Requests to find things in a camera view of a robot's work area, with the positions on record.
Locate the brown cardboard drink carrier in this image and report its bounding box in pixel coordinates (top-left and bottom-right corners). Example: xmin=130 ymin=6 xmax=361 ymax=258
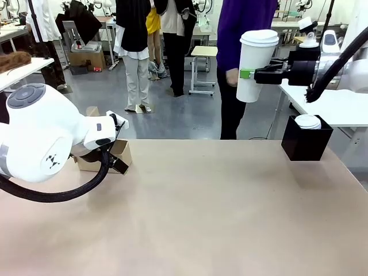
xmin=73 ymin=139 xmax=133 ymax=174

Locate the person in black beige clothes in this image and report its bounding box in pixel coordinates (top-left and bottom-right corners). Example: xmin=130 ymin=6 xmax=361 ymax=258
xmin=154 ymin=0 xmax=198 ymax=98

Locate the person in white coat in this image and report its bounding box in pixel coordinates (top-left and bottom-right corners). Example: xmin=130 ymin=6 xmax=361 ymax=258
xmin=25 ymin=0 xmax=68 ymax=90

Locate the person in purple sweater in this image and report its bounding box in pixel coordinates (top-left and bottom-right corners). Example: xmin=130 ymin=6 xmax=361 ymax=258
xmin=216 ymin=0 xmax=279 ymax=140

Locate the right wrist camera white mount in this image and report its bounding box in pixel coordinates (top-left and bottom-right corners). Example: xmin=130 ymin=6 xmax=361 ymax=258
xmin=297 ymin=16 xmax=320 ymax=49

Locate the black arm cable sleeve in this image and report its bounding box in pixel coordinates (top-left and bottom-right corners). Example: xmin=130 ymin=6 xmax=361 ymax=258
xmin=305 ymin=17 xmax=368 ymax=104
xmin=0 ymin=145 xmax=117 ymax=204

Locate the small rolling side table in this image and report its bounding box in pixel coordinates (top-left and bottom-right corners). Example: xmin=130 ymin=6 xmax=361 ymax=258
xmin=188 ymin=45 xmax=219 ymax=97

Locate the white table with fur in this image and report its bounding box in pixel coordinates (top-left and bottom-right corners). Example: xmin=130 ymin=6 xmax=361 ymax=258
xmin=0 ymin=56 xmax=55 ymax=93

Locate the tall white lidded paper cup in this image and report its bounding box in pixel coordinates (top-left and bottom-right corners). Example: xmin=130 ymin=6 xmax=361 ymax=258
xmin=235 ymin=29 xmax=280 ymax=104

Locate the black tripod pole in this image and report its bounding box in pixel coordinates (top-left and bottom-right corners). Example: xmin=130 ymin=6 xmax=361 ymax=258
xmin=321 ymin=0 xmax=336 ymax=32

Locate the white background workbench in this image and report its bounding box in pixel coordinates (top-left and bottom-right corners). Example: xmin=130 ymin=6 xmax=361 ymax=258
xmin=270 ymin=18 xmax=319 ymax=38

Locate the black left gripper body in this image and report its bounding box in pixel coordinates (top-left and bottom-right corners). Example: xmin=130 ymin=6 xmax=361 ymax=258
xmin=75 ymin=147 xmax=106 ymax=165

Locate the large white table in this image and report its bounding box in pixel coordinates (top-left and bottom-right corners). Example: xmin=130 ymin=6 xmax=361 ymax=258
xmin=277 ymin=80 xmax=368 ymax=162

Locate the person in yellow top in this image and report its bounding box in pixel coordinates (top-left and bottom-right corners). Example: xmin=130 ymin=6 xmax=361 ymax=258
xmin=146 ymin=7 xmax=167 ymax=80

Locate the black hanging cloth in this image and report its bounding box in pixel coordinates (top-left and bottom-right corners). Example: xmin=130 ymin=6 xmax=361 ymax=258
xmin=55 ymin=0 xmax=104 ymax=45

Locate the black right arm cable sleeve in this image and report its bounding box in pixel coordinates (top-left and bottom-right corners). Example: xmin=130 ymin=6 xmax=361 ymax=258
xmin=305 ymin=17 xmax=368 ymax=104

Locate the black square cup box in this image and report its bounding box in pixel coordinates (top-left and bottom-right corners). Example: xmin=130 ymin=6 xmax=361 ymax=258
xmin=281 ymin=114 xmax=334 ymax=162

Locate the person's right hand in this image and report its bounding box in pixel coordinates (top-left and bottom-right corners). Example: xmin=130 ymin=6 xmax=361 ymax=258
xmin=225 ymin=68 xmax=239 ymax=86

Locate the brown fur piece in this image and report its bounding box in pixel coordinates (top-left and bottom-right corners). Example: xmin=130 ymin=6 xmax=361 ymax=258
xmin=0 ymin=50 xmax=32 ymax=74

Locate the small white lidded paper cup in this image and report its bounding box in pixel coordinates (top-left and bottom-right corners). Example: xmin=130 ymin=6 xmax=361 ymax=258
xmin=295 ymin=114 xmax=322 ymax=130

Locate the black left arm cable sleeve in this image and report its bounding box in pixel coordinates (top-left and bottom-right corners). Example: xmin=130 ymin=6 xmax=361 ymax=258
xmin=0 ymin=145 xmax=117 ymax=204

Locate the brown cardboard box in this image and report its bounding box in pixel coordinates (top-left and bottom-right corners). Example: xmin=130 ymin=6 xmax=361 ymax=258
xmin=68 ymin=45 xmax=106 ymax=72

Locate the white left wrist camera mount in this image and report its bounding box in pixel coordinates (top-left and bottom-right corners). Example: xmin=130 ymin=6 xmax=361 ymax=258
xmin=105 ymin=110 xmax=129 ymax=136

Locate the grey tray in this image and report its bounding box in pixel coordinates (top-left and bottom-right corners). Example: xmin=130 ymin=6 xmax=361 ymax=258
xmin=71 ymin=40 xmax=103 ymax=52

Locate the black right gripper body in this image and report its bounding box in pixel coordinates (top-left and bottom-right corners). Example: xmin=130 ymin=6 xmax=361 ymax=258
xmin=287 ymin=47 xmax=321 ymax=86

